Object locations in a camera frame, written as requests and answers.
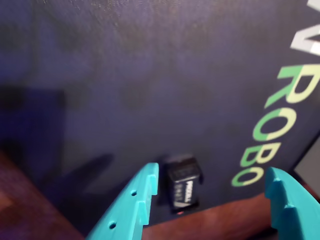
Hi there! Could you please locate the small black Procell battery pack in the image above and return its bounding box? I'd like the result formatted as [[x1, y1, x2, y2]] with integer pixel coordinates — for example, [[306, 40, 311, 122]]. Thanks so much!
[[163, 154, 205, 215]]

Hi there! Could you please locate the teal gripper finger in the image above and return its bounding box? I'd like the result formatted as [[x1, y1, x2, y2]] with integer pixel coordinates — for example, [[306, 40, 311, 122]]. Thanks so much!
[[84, 162, 160, 240], [264, 166, 320, 240]]

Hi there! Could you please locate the black WOWROBO printed mat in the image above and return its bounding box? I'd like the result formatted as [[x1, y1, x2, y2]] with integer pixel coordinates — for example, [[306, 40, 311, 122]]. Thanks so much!
[[0, 0, 320, 240]]

